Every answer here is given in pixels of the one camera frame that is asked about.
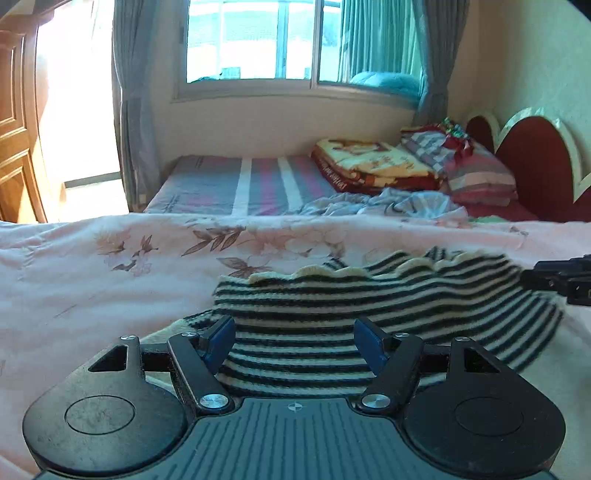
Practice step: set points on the grey right curtain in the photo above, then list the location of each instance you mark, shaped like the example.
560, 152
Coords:
440, 29

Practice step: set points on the red heart-shaped headboard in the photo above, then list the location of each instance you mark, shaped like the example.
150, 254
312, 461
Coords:
538, 148

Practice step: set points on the striped purple bed sheet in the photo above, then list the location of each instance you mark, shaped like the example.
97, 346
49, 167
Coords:
218, 186

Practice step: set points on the plaid striped pillow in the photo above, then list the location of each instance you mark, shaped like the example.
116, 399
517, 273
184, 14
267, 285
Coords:
479, 179

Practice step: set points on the yellow red folded blanket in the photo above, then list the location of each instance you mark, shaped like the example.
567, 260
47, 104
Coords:
363, 167

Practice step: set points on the sliding glass window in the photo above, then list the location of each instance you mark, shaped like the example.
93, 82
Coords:
266, 47

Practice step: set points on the crumpled light blue garment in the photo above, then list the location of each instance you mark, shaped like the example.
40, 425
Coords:
422, 205

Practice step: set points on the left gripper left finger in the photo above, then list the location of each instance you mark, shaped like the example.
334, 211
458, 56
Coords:
195, 360

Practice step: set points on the grey left curtain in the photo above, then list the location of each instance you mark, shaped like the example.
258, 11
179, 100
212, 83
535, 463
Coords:
133, 30

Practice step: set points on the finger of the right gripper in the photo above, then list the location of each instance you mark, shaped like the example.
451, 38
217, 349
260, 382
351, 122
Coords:
569, 278

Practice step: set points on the pink floral bed quilt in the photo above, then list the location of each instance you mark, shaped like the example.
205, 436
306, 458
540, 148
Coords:
69, 290

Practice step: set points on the red patterned cloth bundle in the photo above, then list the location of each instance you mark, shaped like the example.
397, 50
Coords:
456, 138

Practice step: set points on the cream striped knitted sweater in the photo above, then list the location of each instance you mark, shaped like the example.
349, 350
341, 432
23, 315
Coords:
294, 332

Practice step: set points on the grey curtain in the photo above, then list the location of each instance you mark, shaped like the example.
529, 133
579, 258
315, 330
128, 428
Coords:
133, 30
440, 29

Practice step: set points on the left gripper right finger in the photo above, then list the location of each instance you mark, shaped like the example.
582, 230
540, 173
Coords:
394, 360

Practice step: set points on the teal bedding outside window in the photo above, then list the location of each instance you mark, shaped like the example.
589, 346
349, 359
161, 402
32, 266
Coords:
401, 84

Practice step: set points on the brown wooden door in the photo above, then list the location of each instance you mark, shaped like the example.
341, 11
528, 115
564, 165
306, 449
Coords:
21, 159

